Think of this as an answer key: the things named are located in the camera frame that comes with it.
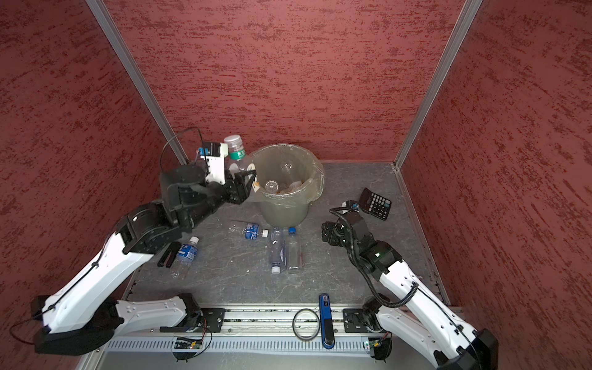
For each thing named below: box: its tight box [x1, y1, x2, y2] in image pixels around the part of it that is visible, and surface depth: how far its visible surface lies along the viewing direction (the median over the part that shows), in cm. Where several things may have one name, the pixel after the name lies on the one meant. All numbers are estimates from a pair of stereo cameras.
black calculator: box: [358, 187, 392, 221], surface depth 105 cm
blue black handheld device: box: [319, 292, 336, 350], surface depth 74 cm
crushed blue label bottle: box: [228, 222, 270, 241], surface depth 91 cm
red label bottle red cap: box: [287, 179, 305, 192], surface depth 100 cm
